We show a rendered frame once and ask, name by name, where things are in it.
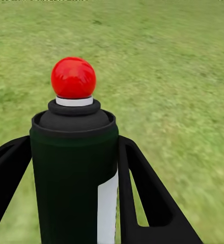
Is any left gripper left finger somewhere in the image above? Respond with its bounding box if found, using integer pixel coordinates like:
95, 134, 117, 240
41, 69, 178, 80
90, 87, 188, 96
0, 135, 32, 221

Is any pesticide atomizer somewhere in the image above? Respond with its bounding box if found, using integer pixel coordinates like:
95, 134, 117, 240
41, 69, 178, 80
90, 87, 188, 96
29, 56, 119, 244

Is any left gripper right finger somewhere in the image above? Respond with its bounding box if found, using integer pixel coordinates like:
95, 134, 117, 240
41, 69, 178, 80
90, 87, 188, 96
118, 135, 203, 244

